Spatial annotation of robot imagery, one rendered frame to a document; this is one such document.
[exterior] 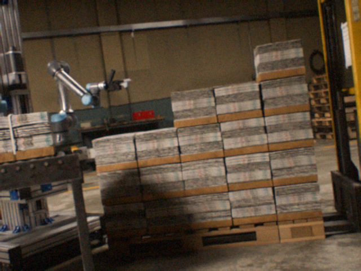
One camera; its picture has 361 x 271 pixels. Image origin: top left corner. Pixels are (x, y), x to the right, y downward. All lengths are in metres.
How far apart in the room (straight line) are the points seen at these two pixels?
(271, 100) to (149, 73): 7.07
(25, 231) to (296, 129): 2.05
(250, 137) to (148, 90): 7.01
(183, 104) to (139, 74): 6.90
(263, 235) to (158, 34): 7.51
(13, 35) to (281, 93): 2.00
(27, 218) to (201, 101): 1.56
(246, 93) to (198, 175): 0.62
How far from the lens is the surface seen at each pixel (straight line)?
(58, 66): 3.46
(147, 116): 9.11
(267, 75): 2.87
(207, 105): 2.86
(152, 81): 9.78
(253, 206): 2.94
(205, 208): 2.94
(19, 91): 3.36
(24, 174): 2.20
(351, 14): 2.81
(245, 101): 2.86
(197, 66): 10.08
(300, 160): 2.91
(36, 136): 2.34
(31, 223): 3.49
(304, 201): 2.96
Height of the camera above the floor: 0.93
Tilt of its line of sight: 3 degrees down
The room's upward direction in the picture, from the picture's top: 8 degrees counter-clockwise
